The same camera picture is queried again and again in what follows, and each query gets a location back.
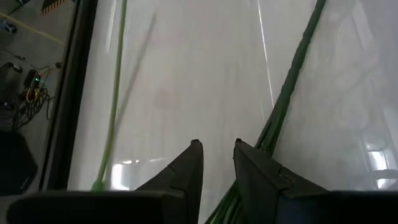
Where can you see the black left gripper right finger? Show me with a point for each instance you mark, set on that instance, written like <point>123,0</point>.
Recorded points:
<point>258,180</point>

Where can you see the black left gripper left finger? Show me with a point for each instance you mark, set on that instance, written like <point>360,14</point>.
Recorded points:
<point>183,180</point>

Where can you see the magenta artificial flower bunch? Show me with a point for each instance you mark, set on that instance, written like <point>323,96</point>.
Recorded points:
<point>291,77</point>

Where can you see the white artificial tulip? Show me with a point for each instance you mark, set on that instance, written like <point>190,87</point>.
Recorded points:
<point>115,84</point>

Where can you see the white glossy table sheet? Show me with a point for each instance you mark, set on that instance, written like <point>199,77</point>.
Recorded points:
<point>202,77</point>

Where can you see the black floor box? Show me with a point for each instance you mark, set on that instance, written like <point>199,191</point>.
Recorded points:
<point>15,165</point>

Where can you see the orange black hazard strip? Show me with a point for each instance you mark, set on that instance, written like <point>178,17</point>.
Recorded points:
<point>53,4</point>

